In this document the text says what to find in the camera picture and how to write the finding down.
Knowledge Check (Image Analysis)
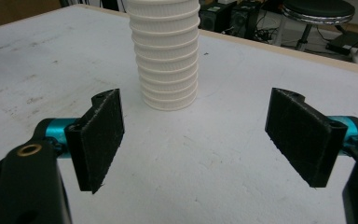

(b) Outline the black speaker box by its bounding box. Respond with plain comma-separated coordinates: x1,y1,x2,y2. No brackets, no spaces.
230,1,262,40
199,2,238,34

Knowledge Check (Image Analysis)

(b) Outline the stack of white ribbed cups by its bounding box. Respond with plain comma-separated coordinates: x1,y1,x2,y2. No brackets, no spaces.
126,0,201,112

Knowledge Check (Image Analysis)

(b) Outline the black power adapter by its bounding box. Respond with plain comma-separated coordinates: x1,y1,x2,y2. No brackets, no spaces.
325,31,358,56

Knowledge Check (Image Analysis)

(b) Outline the black cable bundle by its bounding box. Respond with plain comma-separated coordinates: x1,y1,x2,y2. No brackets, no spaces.
255,12,282,45

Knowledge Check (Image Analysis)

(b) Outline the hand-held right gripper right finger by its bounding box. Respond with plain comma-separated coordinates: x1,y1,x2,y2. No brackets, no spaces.
264,87,358,189

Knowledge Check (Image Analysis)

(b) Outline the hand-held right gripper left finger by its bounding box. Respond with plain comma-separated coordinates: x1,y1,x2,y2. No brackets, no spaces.
45,88,126,195

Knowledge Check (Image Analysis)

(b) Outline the black round stool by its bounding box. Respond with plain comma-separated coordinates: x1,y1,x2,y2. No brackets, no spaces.
281,0,356,52

